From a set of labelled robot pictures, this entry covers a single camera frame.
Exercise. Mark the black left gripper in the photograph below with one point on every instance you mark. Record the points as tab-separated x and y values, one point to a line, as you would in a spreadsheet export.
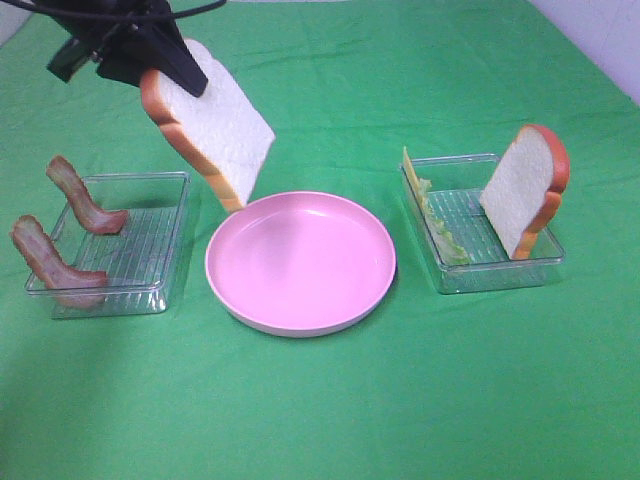
126	50

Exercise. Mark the bread slice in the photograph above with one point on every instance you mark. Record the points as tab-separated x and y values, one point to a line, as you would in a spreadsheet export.
220	133
525	190

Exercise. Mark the bacon strip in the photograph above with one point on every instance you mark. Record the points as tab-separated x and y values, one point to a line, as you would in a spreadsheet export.
89	214
42	257

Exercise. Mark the green lettuce leaf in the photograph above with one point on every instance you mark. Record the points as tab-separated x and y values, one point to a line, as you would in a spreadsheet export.
450	252

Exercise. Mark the left clear plastic tray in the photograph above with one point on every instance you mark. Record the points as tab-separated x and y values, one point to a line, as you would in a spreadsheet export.
141	261

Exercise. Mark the clear plastic tray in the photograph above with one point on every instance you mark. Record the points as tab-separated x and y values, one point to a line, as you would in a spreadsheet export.
457	182
141	261

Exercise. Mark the pink round plate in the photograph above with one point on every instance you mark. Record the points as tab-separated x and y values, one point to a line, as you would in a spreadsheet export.
300	264

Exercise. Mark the yellow cheese slice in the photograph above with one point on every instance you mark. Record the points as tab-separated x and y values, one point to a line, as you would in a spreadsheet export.
413	179

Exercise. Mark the right clear plastic tray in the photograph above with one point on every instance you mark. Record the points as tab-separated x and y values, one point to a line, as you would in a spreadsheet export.
457	182

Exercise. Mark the green tablecloth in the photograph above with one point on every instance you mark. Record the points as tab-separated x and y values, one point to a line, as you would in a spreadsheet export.
538	383

